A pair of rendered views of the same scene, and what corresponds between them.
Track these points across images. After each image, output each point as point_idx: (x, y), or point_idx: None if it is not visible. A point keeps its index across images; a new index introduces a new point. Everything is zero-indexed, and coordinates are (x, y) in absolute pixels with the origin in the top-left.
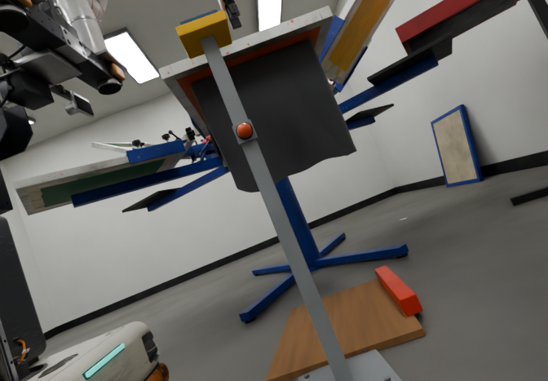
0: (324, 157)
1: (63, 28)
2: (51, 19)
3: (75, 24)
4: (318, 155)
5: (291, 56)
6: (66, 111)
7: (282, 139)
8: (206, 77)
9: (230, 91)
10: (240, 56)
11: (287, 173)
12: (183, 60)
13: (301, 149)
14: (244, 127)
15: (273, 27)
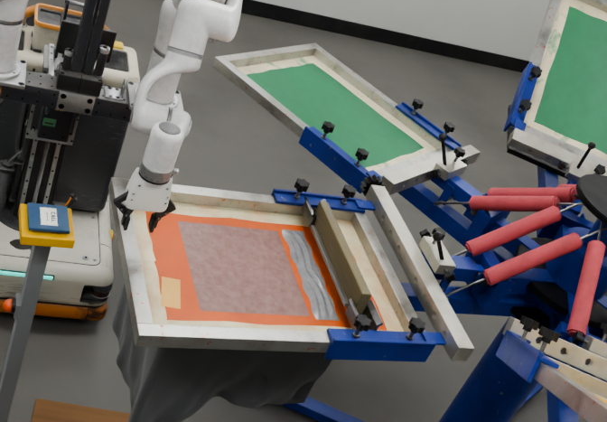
0: (131, 398)
1: (60, 94)
2: (45, 89)
3: (152, 51)
4: (132, 390)
5: None
6: None
7: (129, 341)
8: None
9: (26, 276)
10: None
11: (117, 360)
12: (114, 196)
13: (128, 367)
14: (3, 304)
15: (127, 276)
